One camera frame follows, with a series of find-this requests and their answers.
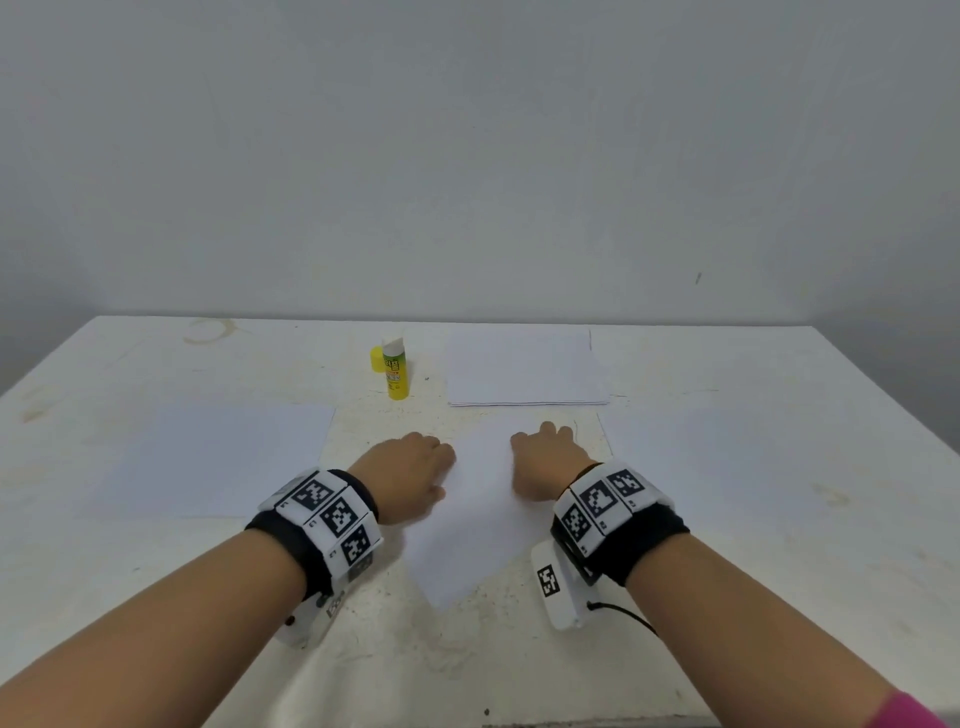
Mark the person's right hand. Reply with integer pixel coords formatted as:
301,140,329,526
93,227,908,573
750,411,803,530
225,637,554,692
507,420,600,504

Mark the person's left hand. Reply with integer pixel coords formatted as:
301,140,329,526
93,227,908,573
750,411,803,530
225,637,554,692
346,430,459,528

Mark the glued white paper sheet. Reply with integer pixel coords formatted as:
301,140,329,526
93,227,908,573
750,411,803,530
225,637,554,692
390,411,611,612
442,324,615,411

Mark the yellow glue stick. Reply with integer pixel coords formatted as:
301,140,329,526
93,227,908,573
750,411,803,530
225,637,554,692
379,334,414,404

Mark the stack of white paper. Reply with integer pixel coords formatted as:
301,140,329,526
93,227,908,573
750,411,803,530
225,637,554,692
600,403,845,530
81,399,341,524

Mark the person's left forearm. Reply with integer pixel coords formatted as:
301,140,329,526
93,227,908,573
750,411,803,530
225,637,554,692
0,525,309,728

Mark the person's right forearm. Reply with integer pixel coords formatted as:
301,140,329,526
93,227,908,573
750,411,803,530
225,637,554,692
627,532,902,728

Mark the black marker wristband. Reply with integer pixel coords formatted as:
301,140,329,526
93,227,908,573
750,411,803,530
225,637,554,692
547,457,693,590
243,466,387,603

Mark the pink sleeve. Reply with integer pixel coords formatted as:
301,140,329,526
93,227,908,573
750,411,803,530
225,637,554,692
861,688,950,728

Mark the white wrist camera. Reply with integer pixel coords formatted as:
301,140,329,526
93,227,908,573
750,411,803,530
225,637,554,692
528,535,593,635
276,576,359,651

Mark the black cable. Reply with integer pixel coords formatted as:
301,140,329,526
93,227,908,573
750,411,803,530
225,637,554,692
585,600,662,638

